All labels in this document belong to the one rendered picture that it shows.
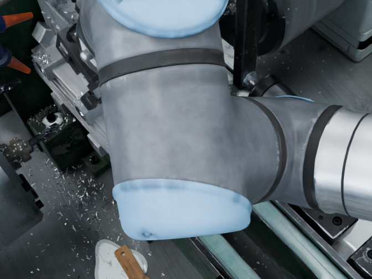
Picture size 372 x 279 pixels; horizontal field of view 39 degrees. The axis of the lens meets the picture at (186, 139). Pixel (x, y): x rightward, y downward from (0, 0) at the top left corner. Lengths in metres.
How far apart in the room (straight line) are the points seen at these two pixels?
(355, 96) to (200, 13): 0.75
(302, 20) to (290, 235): 0.32
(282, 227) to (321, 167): 0.38
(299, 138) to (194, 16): 0.14
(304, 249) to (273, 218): 0.06
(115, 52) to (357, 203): 0.21
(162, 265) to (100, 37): 0.58
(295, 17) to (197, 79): 0.49
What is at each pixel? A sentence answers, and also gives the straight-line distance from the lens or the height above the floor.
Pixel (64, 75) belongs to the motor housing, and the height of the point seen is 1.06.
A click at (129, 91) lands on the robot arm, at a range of 0.34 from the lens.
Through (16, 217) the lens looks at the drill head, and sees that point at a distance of 0.68.
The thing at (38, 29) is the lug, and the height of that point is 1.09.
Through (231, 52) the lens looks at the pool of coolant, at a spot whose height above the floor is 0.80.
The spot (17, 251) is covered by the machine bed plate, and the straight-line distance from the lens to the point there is 0.95.
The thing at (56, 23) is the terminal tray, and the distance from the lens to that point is 0.76.
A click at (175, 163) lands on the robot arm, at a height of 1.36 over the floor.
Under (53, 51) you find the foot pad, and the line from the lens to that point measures 0.78.
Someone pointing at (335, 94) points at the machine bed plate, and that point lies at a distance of 1.05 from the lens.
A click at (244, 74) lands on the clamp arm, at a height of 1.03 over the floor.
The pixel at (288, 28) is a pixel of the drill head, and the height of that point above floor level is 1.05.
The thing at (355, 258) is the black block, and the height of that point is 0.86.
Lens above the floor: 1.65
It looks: 60 degrees down
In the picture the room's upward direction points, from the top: 6 degrees counter-clockwise
